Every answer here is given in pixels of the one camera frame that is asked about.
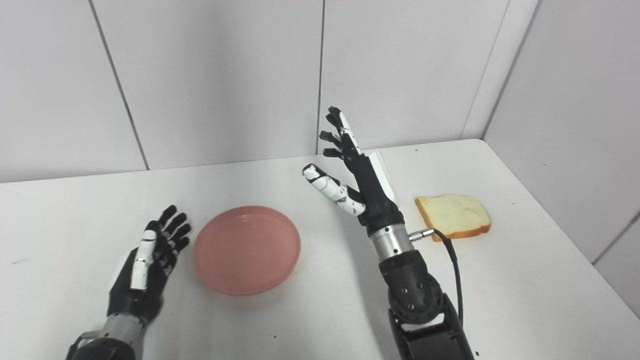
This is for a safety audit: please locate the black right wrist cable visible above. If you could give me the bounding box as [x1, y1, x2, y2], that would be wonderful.
[408, 228, 465, 327]

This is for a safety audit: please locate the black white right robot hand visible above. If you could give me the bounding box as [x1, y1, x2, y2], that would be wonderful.
[302, 105, 406, 237]

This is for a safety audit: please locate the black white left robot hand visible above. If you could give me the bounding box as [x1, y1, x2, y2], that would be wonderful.
[106, 204, 193, 329]

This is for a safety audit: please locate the slice of white bread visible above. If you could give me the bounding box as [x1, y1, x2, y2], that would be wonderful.
[414, 194, 492, 243]

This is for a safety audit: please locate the pink round plate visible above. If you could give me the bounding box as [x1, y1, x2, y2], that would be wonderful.
[193, 205, 302, 297]

